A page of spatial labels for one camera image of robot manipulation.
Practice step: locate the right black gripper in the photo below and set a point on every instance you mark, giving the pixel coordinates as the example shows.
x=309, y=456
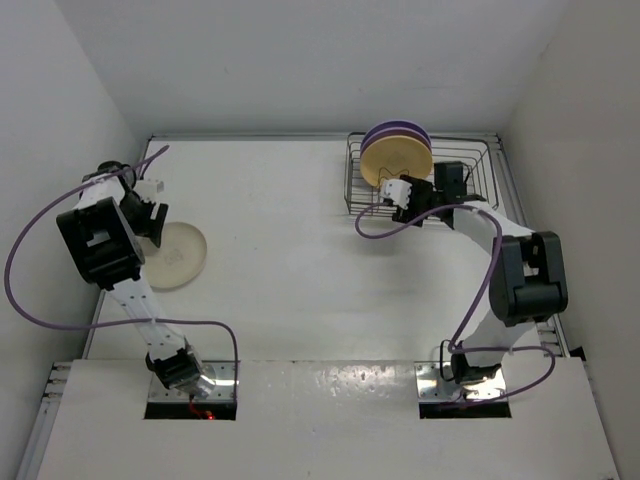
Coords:
x=401, y=214

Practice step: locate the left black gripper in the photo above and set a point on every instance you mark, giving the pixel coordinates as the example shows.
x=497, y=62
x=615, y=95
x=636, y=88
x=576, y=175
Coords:
x=147, y=227

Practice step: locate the orange plastic plate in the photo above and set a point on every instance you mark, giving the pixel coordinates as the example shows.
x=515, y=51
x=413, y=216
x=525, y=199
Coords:
x=395, y=156

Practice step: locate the purple plastic plate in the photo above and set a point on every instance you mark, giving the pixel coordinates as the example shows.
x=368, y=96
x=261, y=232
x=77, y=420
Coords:
x=394, y=133
x=395, y=125

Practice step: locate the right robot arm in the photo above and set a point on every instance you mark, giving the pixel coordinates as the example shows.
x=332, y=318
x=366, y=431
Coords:
x=525, y=283

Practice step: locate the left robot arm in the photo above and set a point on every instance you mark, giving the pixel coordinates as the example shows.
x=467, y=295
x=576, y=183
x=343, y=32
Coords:
x=101, y=233

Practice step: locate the cream plastic plate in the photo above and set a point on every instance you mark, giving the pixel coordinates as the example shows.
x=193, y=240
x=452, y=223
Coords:
x=178, y=260

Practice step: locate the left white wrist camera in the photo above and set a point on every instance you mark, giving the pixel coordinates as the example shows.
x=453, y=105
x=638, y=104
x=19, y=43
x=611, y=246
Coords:
x=149, y=189

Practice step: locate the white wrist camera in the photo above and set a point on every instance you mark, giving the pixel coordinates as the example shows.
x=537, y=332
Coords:
x=395, y=192
x=149, y=189

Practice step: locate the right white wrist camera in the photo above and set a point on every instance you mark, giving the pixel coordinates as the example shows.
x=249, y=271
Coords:
x=395, y=192

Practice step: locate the aluminium frame rail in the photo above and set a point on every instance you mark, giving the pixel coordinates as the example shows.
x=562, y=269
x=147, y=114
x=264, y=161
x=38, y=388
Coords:
x=550, y=333

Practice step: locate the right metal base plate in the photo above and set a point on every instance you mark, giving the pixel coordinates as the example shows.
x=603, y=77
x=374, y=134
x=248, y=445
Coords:
x=435, y=385

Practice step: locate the metal base plate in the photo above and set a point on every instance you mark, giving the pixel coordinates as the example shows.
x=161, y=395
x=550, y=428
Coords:
x=216, y=384
x=435, y=385

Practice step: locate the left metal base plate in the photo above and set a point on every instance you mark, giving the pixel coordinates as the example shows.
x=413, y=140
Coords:
x=216, y=384

